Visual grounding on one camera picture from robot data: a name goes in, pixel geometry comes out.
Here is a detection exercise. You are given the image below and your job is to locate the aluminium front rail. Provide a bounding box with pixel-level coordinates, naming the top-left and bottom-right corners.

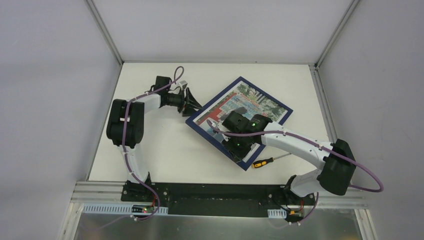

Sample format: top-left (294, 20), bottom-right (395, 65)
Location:
top-left (71, 181), bottom-right (369, 210)

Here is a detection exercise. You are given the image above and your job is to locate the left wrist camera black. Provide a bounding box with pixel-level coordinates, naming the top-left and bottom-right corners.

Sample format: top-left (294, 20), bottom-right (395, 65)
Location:
top-left (153, 75), bottom-right (172, 92)

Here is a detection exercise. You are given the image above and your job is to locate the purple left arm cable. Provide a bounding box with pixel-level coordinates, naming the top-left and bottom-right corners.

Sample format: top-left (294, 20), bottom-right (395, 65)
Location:
top-left (121, 65), bottom-right (185, 222)

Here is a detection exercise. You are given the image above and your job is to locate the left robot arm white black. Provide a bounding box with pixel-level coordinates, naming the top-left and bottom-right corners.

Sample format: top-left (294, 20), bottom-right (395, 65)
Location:
top-left (106, 76), bottom-right (202, 203)

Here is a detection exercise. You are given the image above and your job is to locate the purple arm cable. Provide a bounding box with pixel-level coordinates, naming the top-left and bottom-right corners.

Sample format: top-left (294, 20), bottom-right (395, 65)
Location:
top-left (121, 65), bottom-right (185, 222)
top-left (206, 119), bottom-right (385, 226)

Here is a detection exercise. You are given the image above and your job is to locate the blue wooden photo frame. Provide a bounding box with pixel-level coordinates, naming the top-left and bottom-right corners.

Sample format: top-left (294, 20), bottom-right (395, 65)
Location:
top-left (185, 76), bottom-right (293, 171)

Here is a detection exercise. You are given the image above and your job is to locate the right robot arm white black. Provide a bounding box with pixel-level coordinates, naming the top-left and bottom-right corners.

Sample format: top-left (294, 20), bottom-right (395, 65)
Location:
top-left (217, 111), bottom-right (356, 205)

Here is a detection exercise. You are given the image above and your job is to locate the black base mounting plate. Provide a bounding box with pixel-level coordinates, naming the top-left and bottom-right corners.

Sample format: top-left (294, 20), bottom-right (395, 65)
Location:
top-left (121, 181), bottom-right (316, 218)

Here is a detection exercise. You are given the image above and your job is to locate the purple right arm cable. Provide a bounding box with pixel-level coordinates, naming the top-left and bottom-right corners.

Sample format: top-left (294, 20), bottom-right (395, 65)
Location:
top-left (206, 119), bottom-right (385, 226)

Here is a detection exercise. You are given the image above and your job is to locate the yellow black screwdriver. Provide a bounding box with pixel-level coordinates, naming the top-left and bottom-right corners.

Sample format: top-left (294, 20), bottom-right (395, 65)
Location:
top-left (251, 153), bottom-right (291, 169)

